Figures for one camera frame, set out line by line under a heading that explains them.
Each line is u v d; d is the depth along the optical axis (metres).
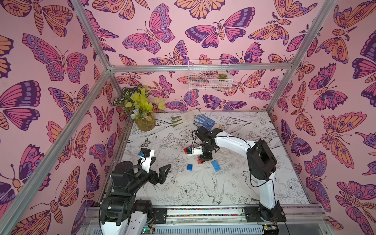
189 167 0.90
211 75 0.96
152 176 0.56
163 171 0.58
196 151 0.81
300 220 0.73
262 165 0.52
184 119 1.16
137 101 0.95
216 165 0.90
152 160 0.67
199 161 0.89
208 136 0.70
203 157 0.80
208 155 0.81
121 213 0.43
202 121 1.14
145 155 0.54
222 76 0.92
